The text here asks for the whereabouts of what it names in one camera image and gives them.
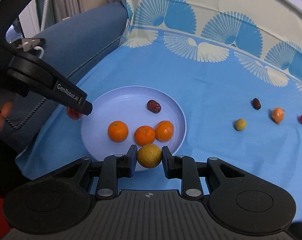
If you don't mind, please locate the small orange mandarin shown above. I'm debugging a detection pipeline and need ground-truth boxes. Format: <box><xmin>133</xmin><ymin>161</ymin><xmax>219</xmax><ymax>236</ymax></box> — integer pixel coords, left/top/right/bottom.
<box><xmin>108</xmin><ymin>121</ymin><xmax>129</xmax><ymax>142</ymax></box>
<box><xmin>155</xmin><ymin>120</ymin><xmax>174</xmax><ymax>142</ymax></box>
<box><xmin>134</xmin><ymin>126</ymin><xmax>156</xmax><ymax>146</ymax></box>

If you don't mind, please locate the light purple plate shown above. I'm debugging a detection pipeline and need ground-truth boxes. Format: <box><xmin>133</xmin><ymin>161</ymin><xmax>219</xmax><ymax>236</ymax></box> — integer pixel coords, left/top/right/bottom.
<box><xmin>81</xmin><ymin>86</ymin><xmax>187</xmax><ymax>172</ymax></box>

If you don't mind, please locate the plastic-wrapped orange fruit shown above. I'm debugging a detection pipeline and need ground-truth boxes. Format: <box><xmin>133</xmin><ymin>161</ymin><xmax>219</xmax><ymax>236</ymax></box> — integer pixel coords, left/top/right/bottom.
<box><xmin>270</xmin><ymin>107</ymin><xmax>285</xmax><ymax>124</ymax></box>

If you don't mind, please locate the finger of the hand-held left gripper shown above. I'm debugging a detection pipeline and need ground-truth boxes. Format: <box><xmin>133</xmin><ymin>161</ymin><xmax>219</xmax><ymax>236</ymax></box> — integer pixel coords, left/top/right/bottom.
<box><xmin>51</xmin><ymin>70</ymin><xmax>93</xmax><ymax>116</ymax></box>

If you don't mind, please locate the blue fan-print cloth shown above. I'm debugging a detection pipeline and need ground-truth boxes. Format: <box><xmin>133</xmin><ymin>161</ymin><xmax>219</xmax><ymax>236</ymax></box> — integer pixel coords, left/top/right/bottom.
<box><xmin>15</xmin><ymin>0</ymin><xmax>302</xmax><ymax>220</ymax></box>

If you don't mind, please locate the yellow-green round fruit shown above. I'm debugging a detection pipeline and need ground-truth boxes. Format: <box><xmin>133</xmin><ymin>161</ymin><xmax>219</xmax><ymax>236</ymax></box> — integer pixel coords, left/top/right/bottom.
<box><xmin>137</xmin><ymin>144</ymin><xmax>163</xmax><ymax>168</ymax></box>
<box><xmin>233</xmin><ymin>118</ymin><xmax>247</xmax><ymax>131</ymax></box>

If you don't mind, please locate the white dotted pole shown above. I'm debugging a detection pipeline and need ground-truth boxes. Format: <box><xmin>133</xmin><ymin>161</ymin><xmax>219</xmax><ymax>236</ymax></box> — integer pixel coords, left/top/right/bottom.
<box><xmin>40</xmin><ymin>0</ymin><xmax>53</xmax><ymax>32</ymax></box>

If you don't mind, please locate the plastic-wrapped red fruit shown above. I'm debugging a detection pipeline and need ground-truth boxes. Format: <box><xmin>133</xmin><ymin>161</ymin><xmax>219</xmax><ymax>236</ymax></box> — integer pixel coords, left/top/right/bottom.
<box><xmin>66</xmin><ymin>106</ymin><xmax>83</xmax><ymax>121</ymax></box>

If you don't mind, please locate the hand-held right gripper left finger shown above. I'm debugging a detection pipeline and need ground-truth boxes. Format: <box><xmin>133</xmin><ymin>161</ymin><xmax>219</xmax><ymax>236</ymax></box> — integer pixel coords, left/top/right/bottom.
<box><xmin>53</xmin><ymin>144</ymin><xmax>138</xmax><ymax>198</ymax></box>

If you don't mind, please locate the white charging cable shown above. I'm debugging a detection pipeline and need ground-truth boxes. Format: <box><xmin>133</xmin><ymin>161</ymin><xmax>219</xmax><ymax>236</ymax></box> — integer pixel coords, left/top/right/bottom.
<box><xmin>23</xmin><ymin>41</ymin><xmax>45</xmax><ymax>58</ymax></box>

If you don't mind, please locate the black smartphone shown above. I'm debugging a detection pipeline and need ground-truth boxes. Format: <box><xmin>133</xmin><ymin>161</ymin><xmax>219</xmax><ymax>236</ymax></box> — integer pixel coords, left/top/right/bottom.
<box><xmin>6</xmin><ymin>22</ymin><xmax>46</xmax><ymax>52</ymax></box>

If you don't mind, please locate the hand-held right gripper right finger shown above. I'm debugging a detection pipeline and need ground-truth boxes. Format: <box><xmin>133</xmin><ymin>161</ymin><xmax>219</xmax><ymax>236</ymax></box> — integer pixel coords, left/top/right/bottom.
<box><xmin>162</xmin><ymin>146</ymin><xmax>244</xmax><ymax>198</ymax></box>

